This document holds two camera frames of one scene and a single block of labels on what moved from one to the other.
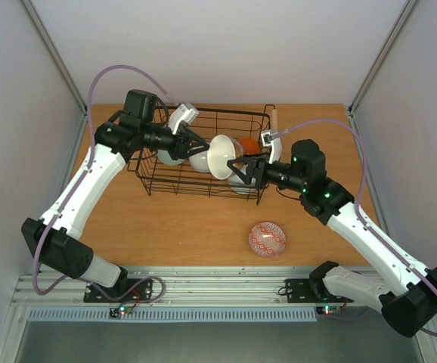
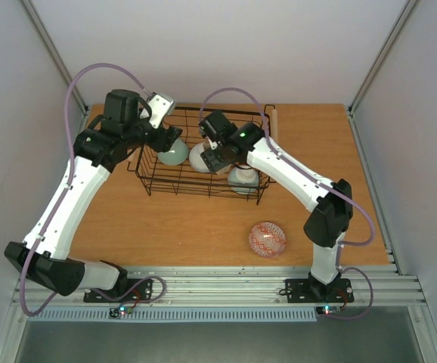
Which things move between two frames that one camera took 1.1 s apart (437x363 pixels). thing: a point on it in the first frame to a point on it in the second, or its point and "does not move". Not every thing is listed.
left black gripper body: (180, 147) to (162, 143)
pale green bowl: (240, 187) does not move
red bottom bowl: (267, 239) does not move
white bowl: (199, 162) does not move
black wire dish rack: (208, 152) does not move
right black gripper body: (258, 171) to (214, 158)
